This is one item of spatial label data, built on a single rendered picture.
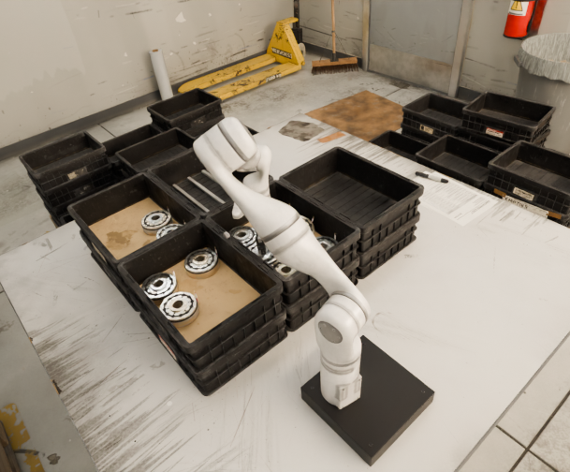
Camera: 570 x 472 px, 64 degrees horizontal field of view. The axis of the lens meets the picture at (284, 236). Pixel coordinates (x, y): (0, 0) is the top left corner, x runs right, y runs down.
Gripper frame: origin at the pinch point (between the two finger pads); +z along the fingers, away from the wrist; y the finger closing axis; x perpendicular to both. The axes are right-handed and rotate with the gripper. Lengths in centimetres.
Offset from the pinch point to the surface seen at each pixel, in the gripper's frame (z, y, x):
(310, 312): 13.3, -15.8, -13.6
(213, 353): 1.9, -38.1, 9.9
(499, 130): 32, 124, -114
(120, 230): 3, 13, 52
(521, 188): 33, 71, -108
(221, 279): 3.3, -11.1, 12.5
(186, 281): 3.3, -11.6, 23.0
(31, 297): 16, -5, 82
